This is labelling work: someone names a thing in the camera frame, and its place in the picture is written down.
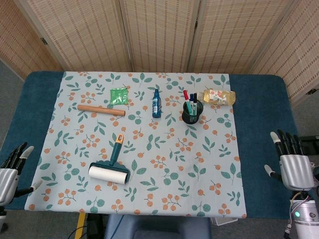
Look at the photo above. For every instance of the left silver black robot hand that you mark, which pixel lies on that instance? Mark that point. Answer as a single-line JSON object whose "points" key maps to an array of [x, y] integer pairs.
{"points": [[7, 179]]}

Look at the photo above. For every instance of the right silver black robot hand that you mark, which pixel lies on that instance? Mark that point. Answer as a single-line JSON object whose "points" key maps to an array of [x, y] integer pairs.
{"points": [[296, 171]]}

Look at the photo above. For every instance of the blue capped marker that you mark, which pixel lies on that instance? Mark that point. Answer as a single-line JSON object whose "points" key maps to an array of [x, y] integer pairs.
{"points": [[192, 98]]}

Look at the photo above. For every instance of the red capped marker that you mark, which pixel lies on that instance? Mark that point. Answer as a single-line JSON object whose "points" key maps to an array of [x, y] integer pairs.
{"points": [[186, 95]]}

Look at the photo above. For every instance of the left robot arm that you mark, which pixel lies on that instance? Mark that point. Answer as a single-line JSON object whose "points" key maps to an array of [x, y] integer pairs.
{"points": [[2, 216]]}

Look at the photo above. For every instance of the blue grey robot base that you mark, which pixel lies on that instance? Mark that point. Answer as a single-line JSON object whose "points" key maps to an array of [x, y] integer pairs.
{"points": [[157, 227]]}

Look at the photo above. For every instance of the black mesh pen holder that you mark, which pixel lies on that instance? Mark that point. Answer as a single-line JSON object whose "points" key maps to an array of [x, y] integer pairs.
{"points": [[193, 119]]}

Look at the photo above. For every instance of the black pen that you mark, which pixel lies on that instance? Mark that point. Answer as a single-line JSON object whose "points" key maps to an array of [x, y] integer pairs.
{"points": [[196, 97]]}

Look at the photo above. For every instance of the blue felt table cover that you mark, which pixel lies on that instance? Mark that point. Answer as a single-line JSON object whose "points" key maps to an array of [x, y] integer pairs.
{"points": [[261, 112]]}

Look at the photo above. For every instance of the teal lint roller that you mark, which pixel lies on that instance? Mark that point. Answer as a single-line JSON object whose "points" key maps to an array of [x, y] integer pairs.
{"points": [[108, 174]]}

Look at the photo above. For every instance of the clear bottle yellow liquid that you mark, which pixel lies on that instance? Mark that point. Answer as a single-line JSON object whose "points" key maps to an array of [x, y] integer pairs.
{"points": [[219, 97]]}

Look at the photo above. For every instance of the wooden rolling pin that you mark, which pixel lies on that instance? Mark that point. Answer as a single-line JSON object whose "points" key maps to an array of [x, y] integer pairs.
{"points": [[99, 109]]}

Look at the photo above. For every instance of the green foil packet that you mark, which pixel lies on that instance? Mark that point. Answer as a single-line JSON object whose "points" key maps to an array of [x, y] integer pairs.
{"points": [[119, 95]]}

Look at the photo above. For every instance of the floral printed tablecloth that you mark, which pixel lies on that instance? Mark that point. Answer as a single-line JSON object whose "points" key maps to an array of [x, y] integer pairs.
{"points": [[154, 149]]}

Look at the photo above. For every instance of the blue spray bottle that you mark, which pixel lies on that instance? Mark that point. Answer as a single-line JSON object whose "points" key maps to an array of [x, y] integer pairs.
{"points": [[156, 107]]}

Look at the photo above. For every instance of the bamboo folding screen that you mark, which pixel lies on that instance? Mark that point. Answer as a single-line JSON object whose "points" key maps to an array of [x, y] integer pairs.
{"points": [[159, 35]]}

